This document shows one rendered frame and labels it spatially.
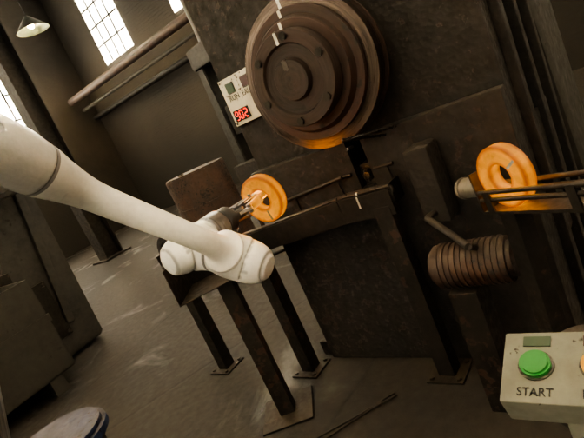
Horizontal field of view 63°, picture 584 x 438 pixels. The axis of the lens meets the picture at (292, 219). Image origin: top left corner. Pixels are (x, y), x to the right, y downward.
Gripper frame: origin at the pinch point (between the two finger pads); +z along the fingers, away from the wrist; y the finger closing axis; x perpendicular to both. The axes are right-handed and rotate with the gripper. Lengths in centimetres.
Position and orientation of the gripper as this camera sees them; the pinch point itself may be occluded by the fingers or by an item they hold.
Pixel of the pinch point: (261, 193)
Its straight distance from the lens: 147.5
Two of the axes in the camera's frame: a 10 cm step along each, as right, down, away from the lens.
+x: -4.3, -8.7, -2.5
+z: 5.1, -4.6, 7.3
